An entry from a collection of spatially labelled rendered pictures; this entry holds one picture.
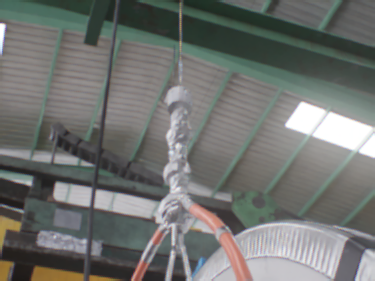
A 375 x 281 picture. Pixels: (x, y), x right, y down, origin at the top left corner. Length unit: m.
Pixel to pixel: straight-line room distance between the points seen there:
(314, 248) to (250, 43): 3.11
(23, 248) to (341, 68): 2.76
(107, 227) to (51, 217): 0.16
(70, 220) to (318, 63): 2.52
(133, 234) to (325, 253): 1.13
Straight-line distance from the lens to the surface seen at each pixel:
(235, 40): 3.68
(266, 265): 0.75
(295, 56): 3.81
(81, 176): 1.79
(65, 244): 1.64
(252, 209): 1.87
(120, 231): 1.69
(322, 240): 0.63
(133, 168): 1.84
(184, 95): 0.87
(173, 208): 0.73
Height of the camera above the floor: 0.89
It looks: 41 degrees up
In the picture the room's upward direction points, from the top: straight up
